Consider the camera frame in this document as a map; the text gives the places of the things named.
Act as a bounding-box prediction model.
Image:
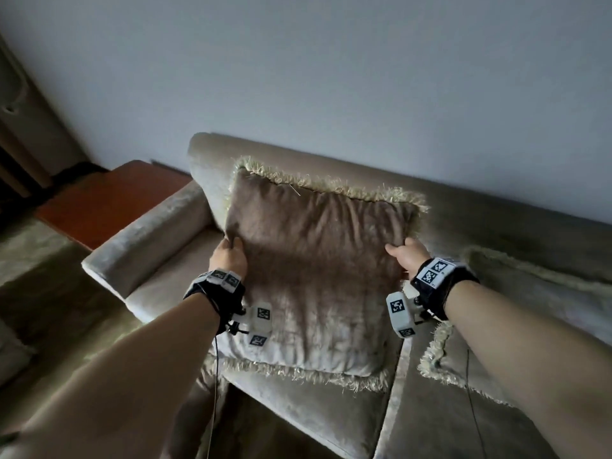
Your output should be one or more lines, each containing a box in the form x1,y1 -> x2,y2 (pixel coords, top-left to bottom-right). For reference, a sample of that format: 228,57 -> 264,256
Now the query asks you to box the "person's left forearm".
0,293 -> 221,459

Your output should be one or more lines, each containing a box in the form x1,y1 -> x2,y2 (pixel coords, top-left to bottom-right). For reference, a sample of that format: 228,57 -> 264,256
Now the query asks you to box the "brown fringed cushion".
209,156 -> 430,394

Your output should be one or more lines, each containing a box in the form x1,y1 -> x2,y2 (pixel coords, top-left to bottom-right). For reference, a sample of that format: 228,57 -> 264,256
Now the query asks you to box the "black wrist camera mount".
183,268 -> 273,349
386,256 -> 481,339

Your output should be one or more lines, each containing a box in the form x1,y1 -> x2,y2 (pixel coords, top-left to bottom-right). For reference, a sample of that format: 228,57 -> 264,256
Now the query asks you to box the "person's right forearm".
444,280 -> 612,459

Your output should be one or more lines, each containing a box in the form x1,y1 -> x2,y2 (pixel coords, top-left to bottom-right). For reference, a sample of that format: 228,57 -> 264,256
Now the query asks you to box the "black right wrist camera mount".
386,256 -> 481,339

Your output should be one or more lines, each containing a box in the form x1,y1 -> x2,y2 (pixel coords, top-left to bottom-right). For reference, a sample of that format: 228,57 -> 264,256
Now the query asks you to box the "thin black cable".
465,348 -> 488,459
207,330 -> 222,459

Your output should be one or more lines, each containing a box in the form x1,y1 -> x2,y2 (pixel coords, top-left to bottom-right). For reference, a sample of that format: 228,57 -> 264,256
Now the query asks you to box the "reddish wooden side table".
34,160 -> 193,252

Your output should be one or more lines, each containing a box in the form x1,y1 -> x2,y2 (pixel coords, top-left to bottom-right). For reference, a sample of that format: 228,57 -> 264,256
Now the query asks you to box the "person's right hand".
385,237 -> 431,282

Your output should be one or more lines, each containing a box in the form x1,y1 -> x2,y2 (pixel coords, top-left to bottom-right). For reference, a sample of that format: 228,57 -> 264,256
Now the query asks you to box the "beige fringed cushion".
417,245 -> 612,408

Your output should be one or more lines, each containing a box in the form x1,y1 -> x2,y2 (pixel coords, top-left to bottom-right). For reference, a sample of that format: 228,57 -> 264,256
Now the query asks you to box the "beige velvet sofa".
81,133 -> 612,459

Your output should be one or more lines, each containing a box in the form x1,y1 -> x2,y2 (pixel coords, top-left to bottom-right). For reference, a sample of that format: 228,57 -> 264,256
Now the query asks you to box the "wooden cabinet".
0,32 -> 88,199

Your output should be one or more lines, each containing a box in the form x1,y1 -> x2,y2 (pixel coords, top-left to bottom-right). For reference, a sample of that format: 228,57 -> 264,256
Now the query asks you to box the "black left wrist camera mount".
183,268 -> 273,349

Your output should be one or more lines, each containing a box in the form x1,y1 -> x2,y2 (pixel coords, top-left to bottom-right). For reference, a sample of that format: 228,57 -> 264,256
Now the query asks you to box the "person's left hand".
209,236 -> 249,283

